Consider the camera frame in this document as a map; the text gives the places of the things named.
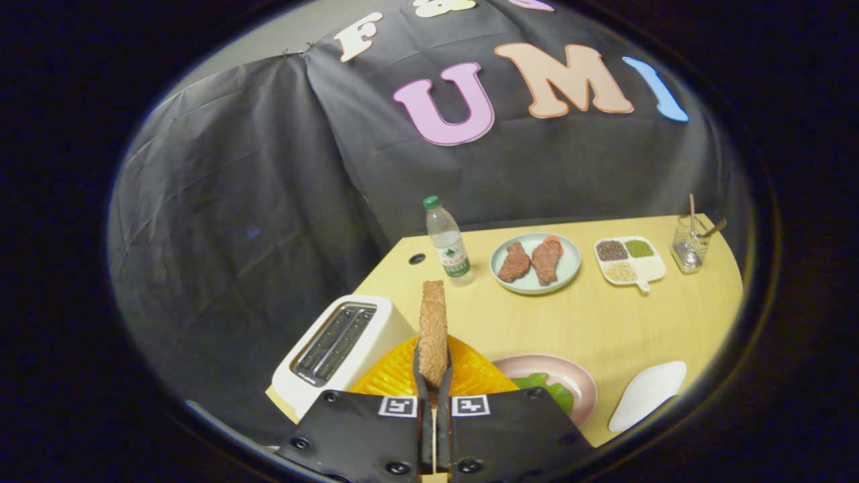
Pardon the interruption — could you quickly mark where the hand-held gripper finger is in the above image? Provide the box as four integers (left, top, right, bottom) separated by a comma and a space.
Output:
276, 335, 436, 483
436, 334, 595, 483

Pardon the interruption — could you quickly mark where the toasted white bread slice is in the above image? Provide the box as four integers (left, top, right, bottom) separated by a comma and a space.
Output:
417, 280, 449, 390

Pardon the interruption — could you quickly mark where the green lettuce leaf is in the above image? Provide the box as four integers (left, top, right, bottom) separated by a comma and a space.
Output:
510, 372, 575, 415

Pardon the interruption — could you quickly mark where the white toaster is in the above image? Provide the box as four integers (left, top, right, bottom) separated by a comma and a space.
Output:
271, 294, 418, 420

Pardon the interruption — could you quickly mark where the pink round plate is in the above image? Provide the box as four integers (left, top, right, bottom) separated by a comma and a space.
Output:
492, 354, 599, 430

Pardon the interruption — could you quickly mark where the pale green round plate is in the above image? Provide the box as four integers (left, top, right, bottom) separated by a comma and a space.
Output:
489, 232, 583, 296

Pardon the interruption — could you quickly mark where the brown meat slice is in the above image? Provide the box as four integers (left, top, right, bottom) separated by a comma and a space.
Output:
531, 236, 564, 286
497, 241, 532, 283

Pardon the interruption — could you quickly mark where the clear plastic water bottle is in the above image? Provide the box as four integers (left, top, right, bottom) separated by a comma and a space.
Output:
423, 195, 475, 287

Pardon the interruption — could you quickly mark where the white plate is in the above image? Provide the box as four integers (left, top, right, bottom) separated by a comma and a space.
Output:
608, 360, 688, 433

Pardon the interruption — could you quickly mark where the white divided seasoning dish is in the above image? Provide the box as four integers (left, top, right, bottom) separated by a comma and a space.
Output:
593, 235, 667, 294

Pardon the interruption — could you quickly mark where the black backdrop cloth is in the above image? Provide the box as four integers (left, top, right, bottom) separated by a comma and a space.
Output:
107, 0, 739, 443

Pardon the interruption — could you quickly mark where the clear patterned glass cup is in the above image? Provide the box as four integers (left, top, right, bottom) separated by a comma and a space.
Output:
672, 215, 711, 275

